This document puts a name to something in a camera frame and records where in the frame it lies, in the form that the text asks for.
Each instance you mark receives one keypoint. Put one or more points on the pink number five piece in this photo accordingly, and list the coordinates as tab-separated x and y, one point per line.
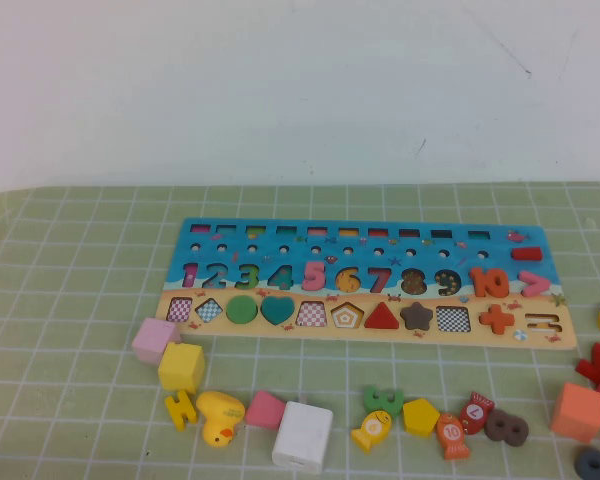
314	265

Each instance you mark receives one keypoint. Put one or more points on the wooden number shape puzzle board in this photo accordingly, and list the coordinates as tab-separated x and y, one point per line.
365	262

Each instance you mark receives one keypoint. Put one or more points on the teal heart piece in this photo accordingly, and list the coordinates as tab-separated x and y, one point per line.
277	310

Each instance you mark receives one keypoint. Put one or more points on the green circle piece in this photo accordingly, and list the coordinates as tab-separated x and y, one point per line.
242	310

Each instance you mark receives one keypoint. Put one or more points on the red triangle piece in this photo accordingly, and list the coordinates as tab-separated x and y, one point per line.
381	320

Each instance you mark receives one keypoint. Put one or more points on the brown star piece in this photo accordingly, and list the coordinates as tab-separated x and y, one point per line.
416	316

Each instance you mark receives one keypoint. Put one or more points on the pink trapezoid piece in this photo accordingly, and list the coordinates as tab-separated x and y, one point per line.
264	410

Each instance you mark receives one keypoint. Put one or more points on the orange number ten piece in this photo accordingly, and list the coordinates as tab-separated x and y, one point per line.
477	282

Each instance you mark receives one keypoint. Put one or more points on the green number three piece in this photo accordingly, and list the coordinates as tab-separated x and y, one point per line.
396	400

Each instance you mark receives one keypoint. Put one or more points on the yellow H-shaped piece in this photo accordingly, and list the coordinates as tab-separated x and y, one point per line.
181	410

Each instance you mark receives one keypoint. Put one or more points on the orange plus sign piece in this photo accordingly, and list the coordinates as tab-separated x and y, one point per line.
496	319

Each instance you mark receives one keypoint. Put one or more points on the yellow pentagon piece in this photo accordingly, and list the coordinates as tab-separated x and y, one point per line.
421	417

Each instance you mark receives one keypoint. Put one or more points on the pink greater-than sign piece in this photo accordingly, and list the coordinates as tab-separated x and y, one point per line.
540	284

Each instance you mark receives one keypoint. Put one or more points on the brown number eight piece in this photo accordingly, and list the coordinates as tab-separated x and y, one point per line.
509	426

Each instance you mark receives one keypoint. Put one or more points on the red number seven piece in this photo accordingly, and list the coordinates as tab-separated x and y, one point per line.
592	370

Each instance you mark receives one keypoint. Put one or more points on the dark grey number piece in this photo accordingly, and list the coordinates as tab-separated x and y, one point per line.
582	465

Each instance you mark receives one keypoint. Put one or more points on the yellow foam cube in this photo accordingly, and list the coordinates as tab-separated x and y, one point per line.
180	367

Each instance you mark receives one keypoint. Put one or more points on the pink foam cube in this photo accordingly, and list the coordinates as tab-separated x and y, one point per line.
152	340

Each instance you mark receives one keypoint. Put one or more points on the yellow rubber duck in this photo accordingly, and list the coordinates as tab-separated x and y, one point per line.
220	415

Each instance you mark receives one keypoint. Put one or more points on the white charger adapter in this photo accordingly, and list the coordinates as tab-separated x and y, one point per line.
302	435

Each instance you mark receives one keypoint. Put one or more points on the yellow wooden fish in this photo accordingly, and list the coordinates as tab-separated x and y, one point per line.
372	427

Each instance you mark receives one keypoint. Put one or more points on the red rectangle block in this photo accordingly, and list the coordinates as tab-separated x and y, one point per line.
527	253

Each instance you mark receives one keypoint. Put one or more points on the green checked tablecloth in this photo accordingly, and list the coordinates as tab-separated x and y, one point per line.
80	300

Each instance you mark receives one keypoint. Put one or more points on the orange wooden fish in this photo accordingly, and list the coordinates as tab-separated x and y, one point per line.
451	432

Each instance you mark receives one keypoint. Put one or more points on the red wooden fish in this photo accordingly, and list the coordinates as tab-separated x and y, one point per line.
475	412

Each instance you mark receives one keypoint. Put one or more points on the orange foam cube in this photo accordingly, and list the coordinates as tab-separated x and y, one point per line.
577	412

